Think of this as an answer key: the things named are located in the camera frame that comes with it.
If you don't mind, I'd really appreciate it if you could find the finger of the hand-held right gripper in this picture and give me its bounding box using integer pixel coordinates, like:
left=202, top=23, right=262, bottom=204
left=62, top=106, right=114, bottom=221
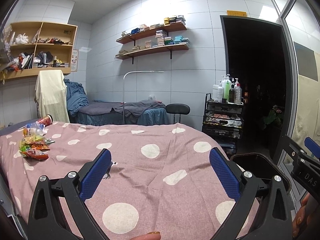
left=304, top=137, right=320, bottom=159
left=284, top=135, right=309, bottom=159

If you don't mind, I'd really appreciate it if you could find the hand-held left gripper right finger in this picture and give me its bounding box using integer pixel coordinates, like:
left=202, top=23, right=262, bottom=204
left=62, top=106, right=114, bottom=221
left=209, top=147, right=293, bottom=240

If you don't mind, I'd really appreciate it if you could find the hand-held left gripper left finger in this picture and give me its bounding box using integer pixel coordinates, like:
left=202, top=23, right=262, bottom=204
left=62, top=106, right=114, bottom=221
left=27, top=149, right=113, bottom=240

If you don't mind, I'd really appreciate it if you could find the dark brown plastic bin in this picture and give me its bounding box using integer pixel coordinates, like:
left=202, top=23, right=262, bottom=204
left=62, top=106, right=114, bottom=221
left=229, top=152, right=292, bottom=196

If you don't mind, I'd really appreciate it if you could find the person's right hand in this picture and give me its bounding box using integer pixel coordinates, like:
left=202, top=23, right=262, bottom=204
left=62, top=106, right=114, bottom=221
left=292, top=193, right=312, bottom=239

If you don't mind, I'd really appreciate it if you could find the person's left hand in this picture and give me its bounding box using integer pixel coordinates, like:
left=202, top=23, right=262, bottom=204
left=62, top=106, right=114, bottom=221
left=130, top=231, right=161, bottom=240

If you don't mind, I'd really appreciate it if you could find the potted flower plant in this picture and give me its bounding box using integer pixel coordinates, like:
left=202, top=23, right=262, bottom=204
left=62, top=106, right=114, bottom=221
left=262, top=104, right=285, bottom=131

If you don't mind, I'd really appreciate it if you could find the pink polka dot blanket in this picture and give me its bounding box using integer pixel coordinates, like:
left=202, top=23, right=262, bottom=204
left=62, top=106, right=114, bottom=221
left=0, top=121, right=260, bottom=240

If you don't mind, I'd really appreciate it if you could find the orange snack packet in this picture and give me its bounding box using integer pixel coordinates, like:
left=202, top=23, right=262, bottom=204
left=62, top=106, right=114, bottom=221
left=31, top=141, right=51, bottom=151

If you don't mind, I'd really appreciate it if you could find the red snack packet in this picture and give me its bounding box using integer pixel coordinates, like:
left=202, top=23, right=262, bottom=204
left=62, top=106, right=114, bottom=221
left=22, top=149, right=50, bottom=161

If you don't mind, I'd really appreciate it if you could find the grey covered massage bed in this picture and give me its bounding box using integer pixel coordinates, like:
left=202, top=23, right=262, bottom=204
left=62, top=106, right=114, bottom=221
left=68, top=99, right=169, bottom=126

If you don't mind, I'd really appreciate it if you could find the glass sliding door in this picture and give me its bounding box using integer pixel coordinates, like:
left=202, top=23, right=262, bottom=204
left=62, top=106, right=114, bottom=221
left=279, top=0, right=320, bottom=205

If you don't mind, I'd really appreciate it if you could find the yellow green snack packet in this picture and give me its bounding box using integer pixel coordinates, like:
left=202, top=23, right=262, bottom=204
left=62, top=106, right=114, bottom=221
left=23, top=135, right=45, bottom=143

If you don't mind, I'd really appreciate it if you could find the red paper cup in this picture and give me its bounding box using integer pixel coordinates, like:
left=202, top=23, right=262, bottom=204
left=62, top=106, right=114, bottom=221
left=37, top=114, right=54, bottom=126

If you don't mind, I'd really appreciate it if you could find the clear spray bottle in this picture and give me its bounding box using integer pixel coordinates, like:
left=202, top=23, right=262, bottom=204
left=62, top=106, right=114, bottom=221
left=234, top=78, right=243, bottom=104

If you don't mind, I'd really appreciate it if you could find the yellow label bottle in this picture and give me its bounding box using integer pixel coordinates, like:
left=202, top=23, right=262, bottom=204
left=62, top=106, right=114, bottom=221
left=23, top=128, right=47, bottom=137

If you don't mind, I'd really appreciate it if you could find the clear bottle blue label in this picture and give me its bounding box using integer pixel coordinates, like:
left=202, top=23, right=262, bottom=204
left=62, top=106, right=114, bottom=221
left=25, top=122, right=46, bottom=131

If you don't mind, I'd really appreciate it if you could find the blue bedding pile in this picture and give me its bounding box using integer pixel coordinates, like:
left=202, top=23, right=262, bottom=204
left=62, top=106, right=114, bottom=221
left=64, top=78, right=90, bottom=117

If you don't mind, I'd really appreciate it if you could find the dark pump bottle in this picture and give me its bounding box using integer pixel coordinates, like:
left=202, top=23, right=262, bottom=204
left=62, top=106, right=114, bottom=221
left=228, top=83, right=236, bottom=104

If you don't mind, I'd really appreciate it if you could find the black round stool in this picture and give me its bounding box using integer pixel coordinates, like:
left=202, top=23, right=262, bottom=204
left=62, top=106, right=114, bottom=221
left=165, top=103, right=191, bottom=124

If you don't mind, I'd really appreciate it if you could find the white floor lamp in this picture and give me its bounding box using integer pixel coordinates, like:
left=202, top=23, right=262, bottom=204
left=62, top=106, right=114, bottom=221
left=122, top=70, right=165, bottom=125

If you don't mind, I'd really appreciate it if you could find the green bottle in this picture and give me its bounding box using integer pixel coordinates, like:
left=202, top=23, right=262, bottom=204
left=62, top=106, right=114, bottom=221
left=225, top=76, right=232, bottom=103

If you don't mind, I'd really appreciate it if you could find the cream towel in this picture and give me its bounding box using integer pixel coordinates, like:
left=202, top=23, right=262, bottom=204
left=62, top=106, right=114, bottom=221
left=34, top=69, right=70, bottom=124

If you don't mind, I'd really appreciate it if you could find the white pump bottle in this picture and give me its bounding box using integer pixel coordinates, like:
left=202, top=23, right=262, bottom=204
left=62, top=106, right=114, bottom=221
left=220, top=74, right=231, bottom=101

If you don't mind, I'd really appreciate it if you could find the yellow door sign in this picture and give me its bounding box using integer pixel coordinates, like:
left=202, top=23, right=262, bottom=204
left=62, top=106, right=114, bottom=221
left=226, top=10, right=248, bottom=18

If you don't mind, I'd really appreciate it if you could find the row of small boxes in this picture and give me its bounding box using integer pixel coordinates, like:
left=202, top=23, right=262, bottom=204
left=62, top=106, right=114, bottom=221
left=121, top=15, right=187, bottom=37

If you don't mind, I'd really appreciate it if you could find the black wire storage cart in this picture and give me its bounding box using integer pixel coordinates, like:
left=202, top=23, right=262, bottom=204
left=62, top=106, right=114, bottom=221
left=201, top=92, right=245, bottom=156

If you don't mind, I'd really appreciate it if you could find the wooden wall cabinet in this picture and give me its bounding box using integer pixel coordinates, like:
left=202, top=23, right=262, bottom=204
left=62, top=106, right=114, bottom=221
left=0, top=21, right=78, bottom=81

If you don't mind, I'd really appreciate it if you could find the wall poster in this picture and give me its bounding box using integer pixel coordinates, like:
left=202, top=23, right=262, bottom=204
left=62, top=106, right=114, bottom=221
left=70, top=49, right=79, bottom=72

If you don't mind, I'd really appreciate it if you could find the long wooden wall shelf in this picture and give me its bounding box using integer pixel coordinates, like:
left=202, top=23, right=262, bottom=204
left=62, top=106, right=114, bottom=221
left=115, top=42, right=190, bottom=64
left=116, top=22, right=188, bottom=45

